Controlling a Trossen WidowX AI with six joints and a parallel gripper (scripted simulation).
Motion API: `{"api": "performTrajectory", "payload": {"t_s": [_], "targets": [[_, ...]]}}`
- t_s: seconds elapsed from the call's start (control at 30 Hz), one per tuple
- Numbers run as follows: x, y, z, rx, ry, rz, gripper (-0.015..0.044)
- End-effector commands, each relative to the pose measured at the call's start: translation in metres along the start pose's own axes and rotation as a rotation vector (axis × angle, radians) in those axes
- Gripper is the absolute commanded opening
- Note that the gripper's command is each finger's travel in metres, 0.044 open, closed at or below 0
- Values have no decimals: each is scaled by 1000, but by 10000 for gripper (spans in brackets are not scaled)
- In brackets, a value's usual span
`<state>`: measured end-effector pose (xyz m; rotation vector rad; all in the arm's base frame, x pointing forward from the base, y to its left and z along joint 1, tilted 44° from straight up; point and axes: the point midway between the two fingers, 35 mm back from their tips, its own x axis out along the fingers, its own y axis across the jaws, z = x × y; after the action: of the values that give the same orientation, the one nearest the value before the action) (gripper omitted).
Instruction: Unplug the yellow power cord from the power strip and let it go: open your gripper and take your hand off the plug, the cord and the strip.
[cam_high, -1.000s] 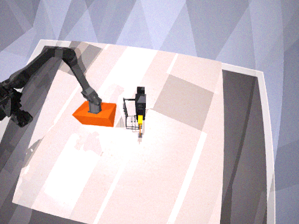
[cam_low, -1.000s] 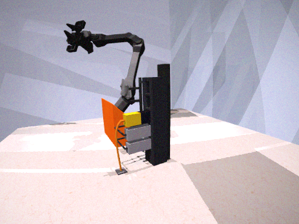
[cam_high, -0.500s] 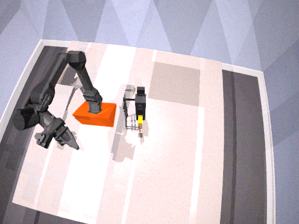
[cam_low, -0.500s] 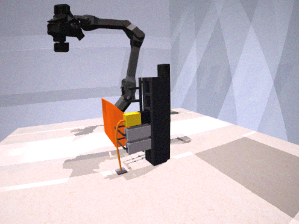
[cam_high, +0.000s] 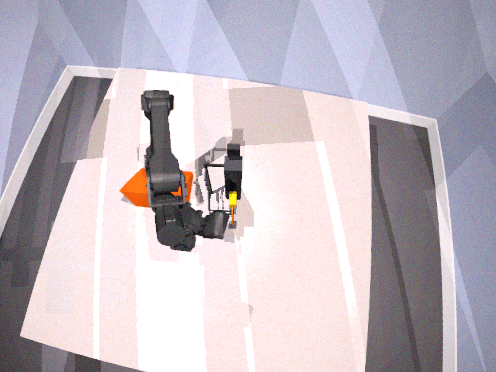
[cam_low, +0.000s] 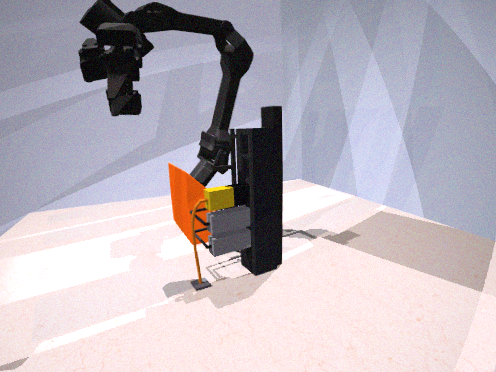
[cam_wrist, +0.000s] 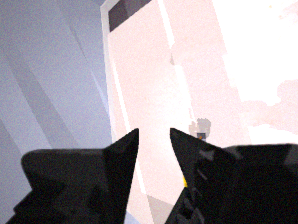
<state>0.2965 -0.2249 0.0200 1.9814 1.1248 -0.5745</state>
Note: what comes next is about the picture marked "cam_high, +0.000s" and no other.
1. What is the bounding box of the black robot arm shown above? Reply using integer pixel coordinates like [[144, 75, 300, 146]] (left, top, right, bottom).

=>
[[140, 90, 199, 252]]

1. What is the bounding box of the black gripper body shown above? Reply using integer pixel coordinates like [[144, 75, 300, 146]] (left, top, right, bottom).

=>
[[181, 202, 230, 239]]

